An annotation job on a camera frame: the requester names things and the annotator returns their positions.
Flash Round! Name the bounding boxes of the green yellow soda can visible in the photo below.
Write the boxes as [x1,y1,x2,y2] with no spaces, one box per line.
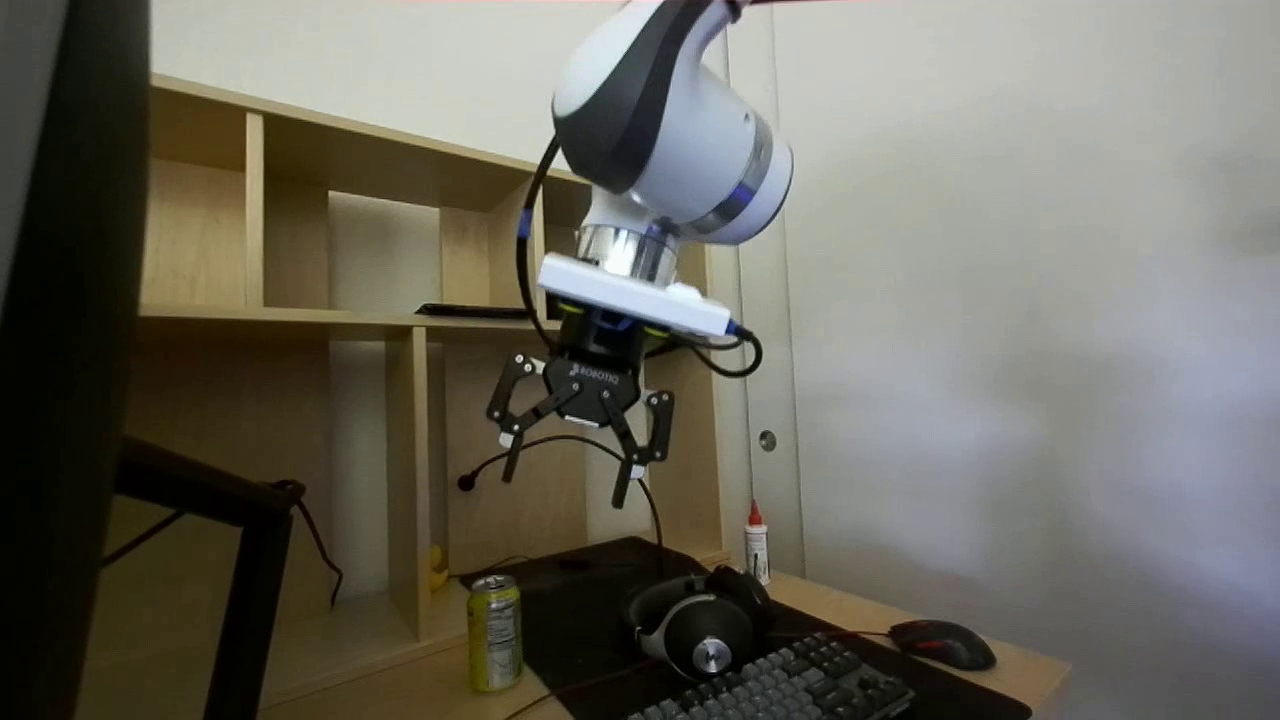
[463,574,526,702]

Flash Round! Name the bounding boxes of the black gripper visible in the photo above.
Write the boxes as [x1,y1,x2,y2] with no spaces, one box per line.
[483,314,680,512]

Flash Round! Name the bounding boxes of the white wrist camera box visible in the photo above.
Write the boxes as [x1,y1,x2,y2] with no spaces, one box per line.
[530,249,738,339]

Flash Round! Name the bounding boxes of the thin black hanging cable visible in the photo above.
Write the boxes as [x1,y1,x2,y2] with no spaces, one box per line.
[289,489,347,613]

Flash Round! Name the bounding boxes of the white glue bottle red cap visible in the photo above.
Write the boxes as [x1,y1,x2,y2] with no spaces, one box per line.
[738,502,776,592]

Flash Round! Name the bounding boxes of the black computer mouse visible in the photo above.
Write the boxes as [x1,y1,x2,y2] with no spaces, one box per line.
[885,618,1001,675]

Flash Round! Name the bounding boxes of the dark monitor edge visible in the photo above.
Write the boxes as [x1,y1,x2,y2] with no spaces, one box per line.
[0,0,156,720]

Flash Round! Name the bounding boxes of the flat black device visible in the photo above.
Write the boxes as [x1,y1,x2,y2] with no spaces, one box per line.
[411,302,539,325]

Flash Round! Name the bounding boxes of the black desk mat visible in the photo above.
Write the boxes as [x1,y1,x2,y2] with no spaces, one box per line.
[456,533,1038,720]

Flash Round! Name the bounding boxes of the black camera cable loop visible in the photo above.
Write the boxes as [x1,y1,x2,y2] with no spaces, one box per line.
[687,325,769,386]

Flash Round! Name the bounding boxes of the light wooden shelf unit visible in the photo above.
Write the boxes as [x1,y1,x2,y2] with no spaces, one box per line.
[74,73,733,720]

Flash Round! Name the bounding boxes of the black metal stand frame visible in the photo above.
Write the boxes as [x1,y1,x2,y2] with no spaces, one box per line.
[107,431,309,720]

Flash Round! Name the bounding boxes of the black gooseneck microphone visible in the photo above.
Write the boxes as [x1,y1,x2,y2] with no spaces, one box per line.
[451,429,669,552]

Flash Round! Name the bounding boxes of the black silver headphones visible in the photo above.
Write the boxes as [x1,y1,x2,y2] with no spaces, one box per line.
[623,564,776,682]

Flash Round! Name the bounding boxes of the grey black mechanical keyboard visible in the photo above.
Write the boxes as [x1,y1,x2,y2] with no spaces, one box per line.
[623,630,918,720]

